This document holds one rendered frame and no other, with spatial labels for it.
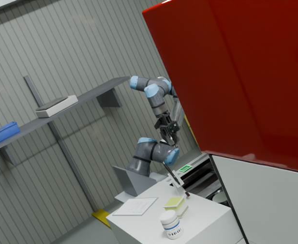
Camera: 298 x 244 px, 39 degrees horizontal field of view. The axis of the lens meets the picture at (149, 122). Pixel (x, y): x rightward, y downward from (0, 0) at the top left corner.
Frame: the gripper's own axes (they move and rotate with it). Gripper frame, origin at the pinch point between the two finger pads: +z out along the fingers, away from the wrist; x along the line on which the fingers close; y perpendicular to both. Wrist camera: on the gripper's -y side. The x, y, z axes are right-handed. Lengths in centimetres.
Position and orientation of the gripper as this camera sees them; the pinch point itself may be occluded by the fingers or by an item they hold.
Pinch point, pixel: (174, 145)
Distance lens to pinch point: 224.3
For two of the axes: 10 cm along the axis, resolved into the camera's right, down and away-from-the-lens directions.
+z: 4.0, 8.8, 2.5
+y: 4.5, 0.5, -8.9
